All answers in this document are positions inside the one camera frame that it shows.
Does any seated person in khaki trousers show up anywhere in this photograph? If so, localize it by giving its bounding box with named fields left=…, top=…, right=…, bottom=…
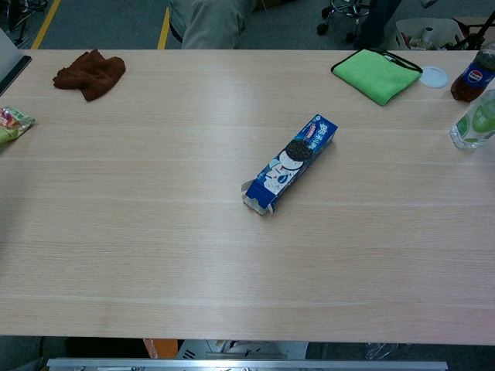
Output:
left=168, top=0, right=259, bottom=50

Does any clear green-label water bottle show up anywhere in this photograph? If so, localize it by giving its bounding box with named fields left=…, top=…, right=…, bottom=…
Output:
left=449, top=89, right=495, bottom=151

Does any Pepsi cola bottle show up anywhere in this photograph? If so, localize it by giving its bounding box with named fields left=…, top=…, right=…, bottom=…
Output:
left=449, top=49, right=495, bottom=103

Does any green microfiber cloth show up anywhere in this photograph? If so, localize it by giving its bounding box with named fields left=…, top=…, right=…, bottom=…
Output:
left=330, top=48, right=424, bottom=107

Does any white round lid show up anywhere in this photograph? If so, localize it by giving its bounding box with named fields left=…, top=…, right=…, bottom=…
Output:
left=418, top=65, right=449, bottom=89

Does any colourful snack bag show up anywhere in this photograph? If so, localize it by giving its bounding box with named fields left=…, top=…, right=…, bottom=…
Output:
left=0, top=106, right=36, bottom=145

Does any laptop edge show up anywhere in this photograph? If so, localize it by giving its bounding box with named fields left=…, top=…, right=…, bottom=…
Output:
left=0, top=29, right=32, bottom=97

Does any brown crumpled cloth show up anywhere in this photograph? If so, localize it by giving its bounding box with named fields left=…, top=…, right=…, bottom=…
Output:
left=52, top=49, right=127, bottom=103

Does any aluminium profile rail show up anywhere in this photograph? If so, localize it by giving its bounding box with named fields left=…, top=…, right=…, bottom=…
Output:
left=46, top=357, right=449, bottom=371

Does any blue white snack box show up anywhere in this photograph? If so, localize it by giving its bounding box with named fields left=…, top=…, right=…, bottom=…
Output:
left=241, top=114, right=339, bottom=216

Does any office chair wheeled base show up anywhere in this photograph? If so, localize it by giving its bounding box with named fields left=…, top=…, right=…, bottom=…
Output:
left=316, top=0, right=371, bottom=43

